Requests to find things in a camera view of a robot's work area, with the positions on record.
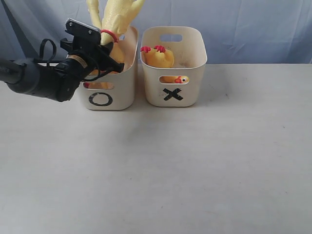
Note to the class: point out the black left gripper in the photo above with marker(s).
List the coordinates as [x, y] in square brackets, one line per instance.
[84, 57]

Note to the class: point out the upright-headed yellow rubber chicken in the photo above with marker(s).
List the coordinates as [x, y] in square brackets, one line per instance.
[160, 57]

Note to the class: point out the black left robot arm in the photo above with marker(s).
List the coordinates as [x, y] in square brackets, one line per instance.
[59, 82]

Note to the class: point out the cream bin marked O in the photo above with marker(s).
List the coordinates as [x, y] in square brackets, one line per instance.
[114, 91]

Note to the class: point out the cream bin marked X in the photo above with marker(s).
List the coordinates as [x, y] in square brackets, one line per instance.
[189, 51]

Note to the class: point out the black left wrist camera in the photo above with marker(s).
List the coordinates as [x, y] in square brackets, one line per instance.
[83, 30]

